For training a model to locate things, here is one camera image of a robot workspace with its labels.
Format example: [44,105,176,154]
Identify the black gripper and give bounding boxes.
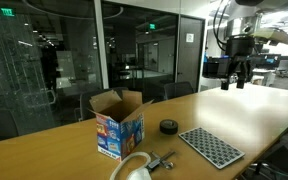
[220,35,256,91]

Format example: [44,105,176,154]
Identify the open printed cardboard box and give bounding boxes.
[87,89,154,163]

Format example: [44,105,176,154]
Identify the black computer monitor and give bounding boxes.
[203,56,233,80]

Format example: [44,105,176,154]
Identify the dark grey door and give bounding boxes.
[176,16,206,93]

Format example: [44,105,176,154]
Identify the black white checkerboard calibration board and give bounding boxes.
[178,126,246,170]

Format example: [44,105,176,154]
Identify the black tape roll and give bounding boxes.
[159,119,179,136]

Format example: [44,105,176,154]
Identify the office chair with grey base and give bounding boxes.
[242,124,288,180]

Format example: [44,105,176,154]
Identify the metal vernier caliper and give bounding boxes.
[146,150,177,174]

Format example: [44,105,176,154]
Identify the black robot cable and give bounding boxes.
[212,0,233,53]

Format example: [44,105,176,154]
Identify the white rope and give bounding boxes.
[109,151,152,180]

